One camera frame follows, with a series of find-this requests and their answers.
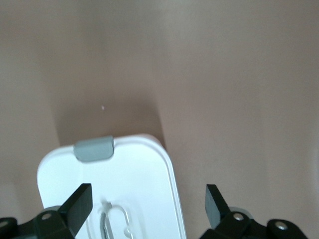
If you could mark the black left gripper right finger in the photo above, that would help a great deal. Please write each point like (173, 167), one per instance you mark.
(214, 206)

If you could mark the white plastic box lid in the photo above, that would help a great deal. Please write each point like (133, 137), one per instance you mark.
(139, 174)

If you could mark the brown table mat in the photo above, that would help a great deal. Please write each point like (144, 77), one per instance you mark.
(224, 87)

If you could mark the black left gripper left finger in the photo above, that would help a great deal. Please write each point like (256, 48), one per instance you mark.
(77, 206)

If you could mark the grey lid latch clip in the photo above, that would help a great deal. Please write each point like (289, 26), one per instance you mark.
(94, 149)

